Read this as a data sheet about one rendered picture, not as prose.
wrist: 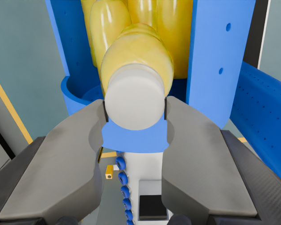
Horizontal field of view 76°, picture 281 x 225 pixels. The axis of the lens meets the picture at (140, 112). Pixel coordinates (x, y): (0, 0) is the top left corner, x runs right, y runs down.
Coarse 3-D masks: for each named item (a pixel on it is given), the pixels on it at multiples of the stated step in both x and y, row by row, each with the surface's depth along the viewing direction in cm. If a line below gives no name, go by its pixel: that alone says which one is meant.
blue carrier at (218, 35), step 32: (64, 0) 29; (224, 0) 16; (64, 32) 30; (192, 32) 16; (224, 32) 17; (64, 64) 30; (192, 64) 17; (224, 64) 19; (64, 96) 25; (96, 96) 36; (192, 96) 19; (224, 96) 22; (160, 128) 20
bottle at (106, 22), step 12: (96, 0) 26; (108, 0) 25; (120, 0) 26; (96, 12) 25; (108, 12) 25; (120, 12) 25; (96, 24) 26; (108, 24) 25; (120, 24) 26; (96, 36) 26; (108, 36) 26; (96, 48) 28; (96, 60) 29
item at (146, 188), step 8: (144, 184) 68; (152, 184) 68; (160, 184) 68; (144, 192) 65; (152, 192) 65; (160, 192) 65; (144, 200) 61; (152, 200) 61; (160, 200) 61; (144, 208) 58; (152, 208) 58; (160, 208) 58; (144, 216) 56; (152, 216) 56; (160, 216) 56; (168, 216) 57; (144, 224) 57; (152, 224) 57; (160, 224) 57
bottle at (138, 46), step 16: (128, 32) 18; (144, 32) 17; (112, 48) 14; (128, 48) 13; (144, 48) 13; (160, 48) 14; (112, 64) 13; (128, 64) 12; (144, 64) 12; (160, 64) 13; (160, 80) 13
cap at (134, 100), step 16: (112, 80) 12; (128, 80) 10; (144, 80) 10; (112, 96) 11; (128, 96) 11; (144, 96) 11; (160, 96) 11; (112, 112) 12; (128, 112) 12; (144, 112) 12; (160, 112) 12; (128, 128) 12; (144, 128) 12
